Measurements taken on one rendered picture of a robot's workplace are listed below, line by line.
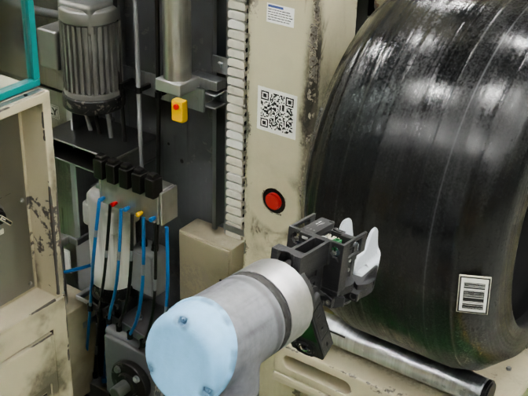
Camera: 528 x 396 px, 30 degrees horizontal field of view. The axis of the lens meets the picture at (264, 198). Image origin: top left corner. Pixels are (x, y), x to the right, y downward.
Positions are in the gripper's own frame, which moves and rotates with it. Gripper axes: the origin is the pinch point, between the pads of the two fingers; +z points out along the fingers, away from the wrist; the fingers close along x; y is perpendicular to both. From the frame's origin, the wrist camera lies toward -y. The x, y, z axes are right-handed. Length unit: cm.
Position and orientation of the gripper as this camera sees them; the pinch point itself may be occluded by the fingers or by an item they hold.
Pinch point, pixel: (368, 255)
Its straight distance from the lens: 120.4
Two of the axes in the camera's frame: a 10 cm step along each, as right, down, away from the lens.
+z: 5.6, -2.7, 7.8
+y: 1.0, -9.2, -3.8
